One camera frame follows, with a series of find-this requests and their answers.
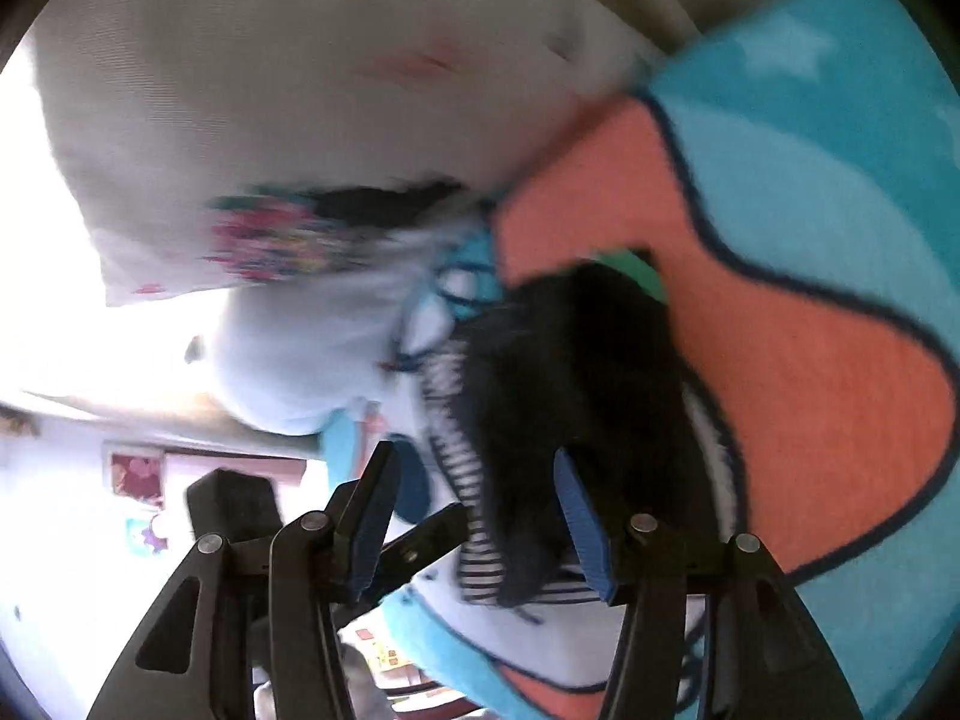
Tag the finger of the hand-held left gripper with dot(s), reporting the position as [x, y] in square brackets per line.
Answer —
[420, 547]

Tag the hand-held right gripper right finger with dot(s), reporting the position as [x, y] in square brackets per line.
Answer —
[586, 536]

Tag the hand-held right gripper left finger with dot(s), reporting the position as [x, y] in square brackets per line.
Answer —
[367, 529]

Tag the black pants with striped lining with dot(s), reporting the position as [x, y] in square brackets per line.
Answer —
[555, 405]

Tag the grey plush pillow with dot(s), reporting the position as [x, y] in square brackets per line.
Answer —
[300, 360]

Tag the cyan printed fleece blanket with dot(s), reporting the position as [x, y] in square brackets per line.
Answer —
[810, 315]

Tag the cream floral print cushion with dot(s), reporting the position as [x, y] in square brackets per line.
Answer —
[262, 112]

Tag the cyan wall sticker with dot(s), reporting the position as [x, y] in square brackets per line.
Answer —
[146, 534]

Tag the red wall picture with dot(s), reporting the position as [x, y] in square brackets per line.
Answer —
[136, 476]

